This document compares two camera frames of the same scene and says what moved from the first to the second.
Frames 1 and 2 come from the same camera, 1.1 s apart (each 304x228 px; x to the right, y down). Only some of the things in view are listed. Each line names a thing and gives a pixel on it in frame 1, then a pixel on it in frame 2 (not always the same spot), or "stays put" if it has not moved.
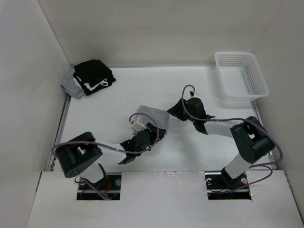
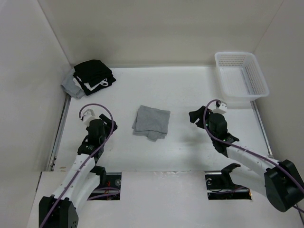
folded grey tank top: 68,85 stays put
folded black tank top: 93,75 stays put
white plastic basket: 240,77 stays put
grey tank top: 159,118 stays put
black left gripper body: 153,136 → 108,128
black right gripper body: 181,114 → 201,113
